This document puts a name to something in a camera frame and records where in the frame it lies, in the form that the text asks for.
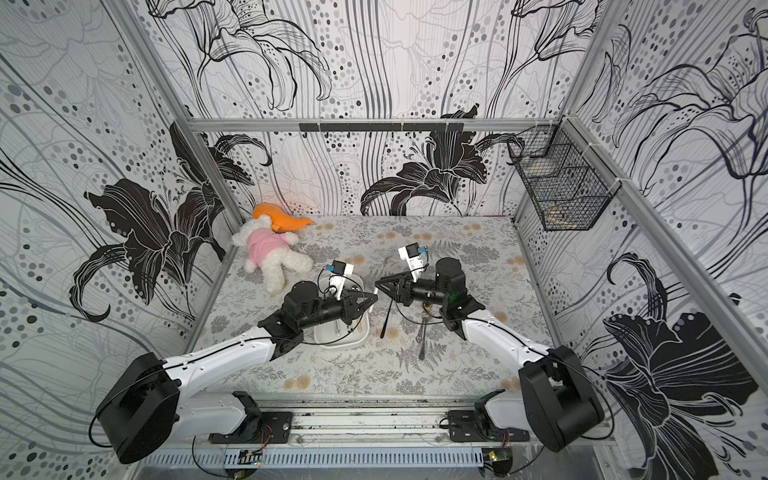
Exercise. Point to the aluminium front rail frame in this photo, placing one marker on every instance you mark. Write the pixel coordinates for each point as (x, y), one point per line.
(366, 420)

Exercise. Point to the black spoon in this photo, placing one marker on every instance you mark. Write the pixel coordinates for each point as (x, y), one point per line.
(384, 326)

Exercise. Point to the white teddy bear pink shirt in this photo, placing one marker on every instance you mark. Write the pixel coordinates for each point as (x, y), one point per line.
(270, 252)

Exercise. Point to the black wire basket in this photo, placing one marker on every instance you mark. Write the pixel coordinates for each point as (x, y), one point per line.
(566, 192)

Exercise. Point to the white rectangular storage tray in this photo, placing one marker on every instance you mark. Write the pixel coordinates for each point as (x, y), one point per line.
(337, 335)

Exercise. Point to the black bar on rail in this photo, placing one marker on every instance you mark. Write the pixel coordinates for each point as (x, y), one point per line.
(327, 127)

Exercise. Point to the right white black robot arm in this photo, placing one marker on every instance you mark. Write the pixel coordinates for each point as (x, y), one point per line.
(557, 402)

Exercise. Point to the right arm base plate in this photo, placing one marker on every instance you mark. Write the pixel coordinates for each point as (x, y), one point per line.
(467, 426)

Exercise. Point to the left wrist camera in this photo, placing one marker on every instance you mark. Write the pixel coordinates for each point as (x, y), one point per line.
(339, 272)

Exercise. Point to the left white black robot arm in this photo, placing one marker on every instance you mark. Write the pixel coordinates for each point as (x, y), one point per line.
(187, 376)

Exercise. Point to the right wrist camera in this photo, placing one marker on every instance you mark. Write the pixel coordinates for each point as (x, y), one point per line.
(416, 258)

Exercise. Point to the orange plush toy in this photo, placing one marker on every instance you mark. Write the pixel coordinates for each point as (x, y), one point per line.
(281, 221)

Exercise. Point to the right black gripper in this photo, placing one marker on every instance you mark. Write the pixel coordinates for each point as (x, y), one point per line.
(405, 288)

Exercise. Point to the plain silver spoon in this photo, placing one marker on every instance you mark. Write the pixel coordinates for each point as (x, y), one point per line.
(423, 342)

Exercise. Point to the white slotted cable duct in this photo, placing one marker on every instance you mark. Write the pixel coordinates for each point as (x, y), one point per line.
(216, 459)

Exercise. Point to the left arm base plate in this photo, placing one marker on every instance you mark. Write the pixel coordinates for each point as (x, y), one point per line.
(267, 428)

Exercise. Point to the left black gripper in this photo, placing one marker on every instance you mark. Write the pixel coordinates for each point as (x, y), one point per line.
(350, 308)

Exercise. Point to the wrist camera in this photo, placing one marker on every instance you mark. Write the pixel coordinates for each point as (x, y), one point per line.
(339, 272)
(416, 258)

